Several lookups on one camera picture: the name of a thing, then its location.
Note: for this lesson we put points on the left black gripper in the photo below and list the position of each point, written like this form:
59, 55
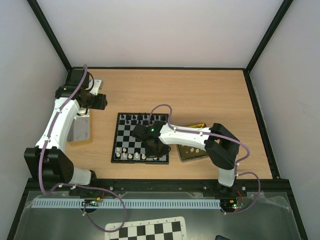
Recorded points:
100, 104

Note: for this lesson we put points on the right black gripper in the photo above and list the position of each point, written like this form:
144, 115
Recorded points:
155, 149

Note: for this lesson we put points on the black silver chess board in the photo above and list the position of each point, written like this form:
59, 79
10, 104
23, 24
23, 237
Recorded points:
123, 138

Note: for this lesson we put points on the silver gold tin lid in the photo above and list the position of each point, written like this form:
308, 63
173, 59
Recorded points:
81, 128

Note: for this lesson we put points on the gold tin with pieces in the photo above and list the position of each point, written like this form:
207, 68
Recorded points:
188, 153

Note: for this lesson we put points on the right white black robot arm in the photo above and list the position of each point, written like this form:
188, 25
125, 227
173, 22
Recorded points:
221, 146

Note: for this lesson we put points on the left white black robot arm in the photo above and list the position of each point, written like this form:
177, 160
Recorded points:
47, 161

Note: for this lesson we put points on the printed checkerboard sheet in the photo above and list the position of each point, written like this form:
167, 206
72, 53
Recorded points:
170, 228

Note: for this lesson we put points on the black phone corner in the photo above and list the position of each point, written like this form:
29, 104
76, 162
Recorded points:
220, 237

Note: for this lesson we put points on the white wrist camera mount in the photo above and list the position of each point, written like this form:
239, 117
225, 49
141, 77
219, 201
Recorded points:
97, 86

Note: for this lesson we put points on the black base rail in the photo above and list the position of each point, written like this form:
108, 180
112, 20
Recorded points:
209, 188

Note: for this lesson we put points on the white slotted cable duct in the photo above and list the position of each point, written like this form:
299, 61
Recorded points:
73, 203

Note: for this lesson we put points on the black aluminium frame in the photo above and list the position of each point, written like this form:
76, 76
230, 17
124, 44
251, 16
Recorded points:
281, 12

